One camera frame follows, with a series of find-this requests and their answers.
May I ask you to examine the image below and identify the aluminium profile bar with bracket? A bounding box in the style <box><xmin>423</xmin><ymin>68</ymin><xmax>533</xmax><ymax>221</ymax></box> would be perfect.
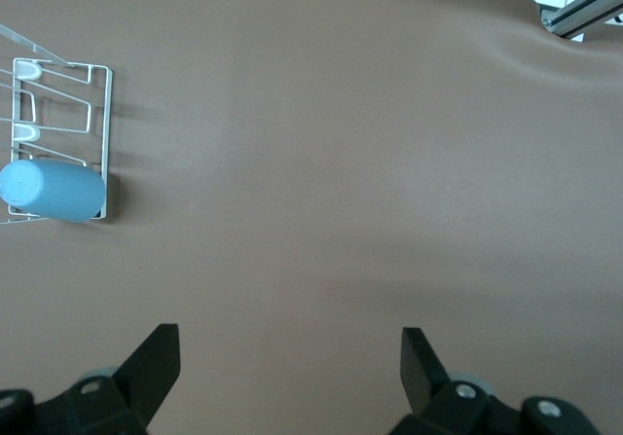
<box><xmin>538</xmin><ymin>0</ymin><xmax>623</xmax><ymax>39</ymax></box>

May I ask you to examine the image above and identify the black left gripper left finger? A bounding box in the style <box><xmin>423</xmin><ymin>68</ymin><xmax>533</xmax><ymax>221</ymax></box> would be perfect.
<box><xmin>0</xmin><ymin>323</ymin><xmax>182</xmax><ymax>435</ymax></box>

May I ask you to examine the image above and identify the blue plastic cup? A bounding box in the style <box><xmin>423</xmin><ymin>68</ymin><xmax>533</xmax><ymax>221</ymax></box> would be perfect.
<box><xmin>0</xmin><ymin>158</ymin><xmax>108</xmax><ymax>225</ymax></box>

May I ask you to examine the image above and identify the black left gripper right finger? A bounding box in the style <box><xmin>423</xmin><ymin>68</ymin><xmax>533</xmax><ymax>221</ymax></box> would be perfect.
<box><xmin>388</xmin><ymin>326</ymin><xmax>601</xmax><ymax>435</ymax></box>

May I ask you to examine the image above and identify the white wire rack wooden handle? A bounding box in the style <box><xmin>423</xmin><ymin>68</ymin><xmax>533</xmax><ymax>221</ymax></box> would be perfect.
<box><xmin>0</xmin><ymin>22</ymin><xmax>115</xmax><ymax>226</ymax></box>

